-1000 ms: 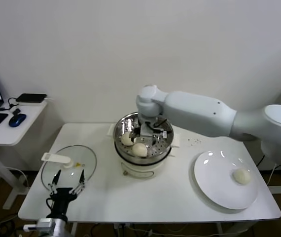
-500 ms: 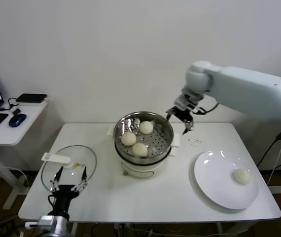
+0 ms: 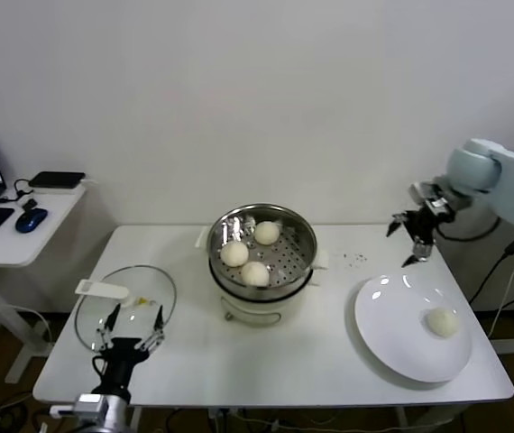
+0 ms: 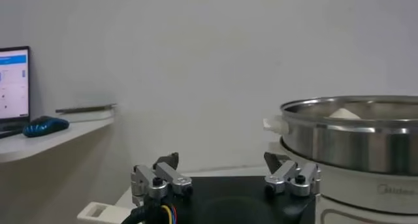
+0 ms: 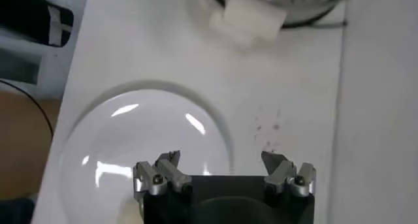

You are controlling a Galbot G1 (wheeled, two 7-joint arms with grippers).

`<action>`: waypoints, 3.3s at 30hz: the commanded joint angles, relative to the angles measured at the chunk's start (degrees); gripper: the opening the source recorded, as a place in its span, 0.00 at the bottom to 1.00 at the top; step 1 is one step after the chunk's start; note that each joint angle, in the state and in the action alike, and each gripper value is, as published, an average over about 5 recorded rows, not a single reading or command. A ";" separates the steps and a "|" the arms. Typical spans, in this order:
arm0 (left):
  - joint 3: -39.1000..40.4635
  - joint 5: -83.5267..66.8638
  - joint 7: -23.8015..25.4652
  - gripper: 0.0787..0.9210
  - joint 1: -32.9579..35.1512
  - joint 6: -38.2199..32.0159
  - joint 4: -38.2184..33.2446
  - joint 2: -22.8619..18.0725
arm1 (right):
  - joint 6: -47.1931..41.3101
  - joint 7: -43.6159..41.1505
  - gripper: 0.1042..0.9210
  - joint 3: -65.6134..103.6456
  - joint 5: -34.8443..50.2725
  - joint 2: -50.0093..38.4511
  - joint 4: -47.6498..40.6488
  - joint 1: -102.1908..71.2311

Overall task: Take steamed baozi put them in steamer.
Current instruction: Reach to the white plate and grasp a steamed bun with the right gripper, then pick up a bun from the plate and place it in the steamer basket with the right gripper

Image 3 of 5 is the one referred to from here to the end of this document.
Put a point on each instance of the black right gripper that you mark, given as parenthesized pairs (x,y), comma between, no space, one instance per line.
(424,222)

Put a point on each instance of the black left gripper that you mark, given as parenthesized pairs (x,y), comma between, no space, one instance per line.
(124,358)

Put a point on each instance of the white steamed baozi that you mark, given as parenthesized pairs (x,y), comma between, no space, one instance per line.
(267,233)
(255,273)
(442,321)
(234,254)

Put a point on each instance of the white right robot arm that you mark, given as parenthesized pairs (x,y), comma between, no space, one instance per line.
(473,164)

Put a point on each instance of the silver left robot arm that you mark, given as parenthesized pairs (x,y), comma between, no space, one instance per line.
(103,408)

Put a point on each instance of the stainless steel steamer basket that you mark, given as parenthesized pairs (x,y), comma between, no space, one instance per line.
(293,252)

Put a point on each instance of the dark crumbs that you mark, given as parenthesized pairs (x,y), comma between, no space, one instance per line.
(362,258)

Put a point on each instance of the white round plate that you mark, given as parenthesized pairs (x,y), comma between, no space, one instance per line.
(383,325)

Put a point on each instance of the white electric cooker pot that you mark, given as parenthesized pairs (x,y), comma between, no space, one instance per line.
(252,313)

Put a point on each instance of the white side desk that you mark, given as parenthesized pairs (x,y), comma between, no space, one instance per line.
(22,252)

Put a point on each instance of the blue computer mouse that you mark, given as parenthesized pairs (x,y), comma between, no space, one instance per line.
(31,219)

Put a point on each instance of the small black adapter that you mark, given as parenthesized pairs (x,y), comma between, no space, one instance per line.
(30,204)

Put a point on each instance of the black flat device box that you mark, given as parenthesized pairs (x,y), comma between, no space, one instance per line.
(57,179)

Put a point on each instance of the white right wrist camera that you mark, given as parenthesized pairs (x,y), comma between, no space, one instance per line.
(421,191)

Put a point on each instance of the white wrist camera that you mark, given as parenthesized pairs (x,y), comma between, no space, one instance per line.
(62,411)
(421,191)

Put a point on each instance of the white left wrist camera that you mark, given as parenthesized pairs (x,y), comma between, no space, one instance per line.
(62,411)

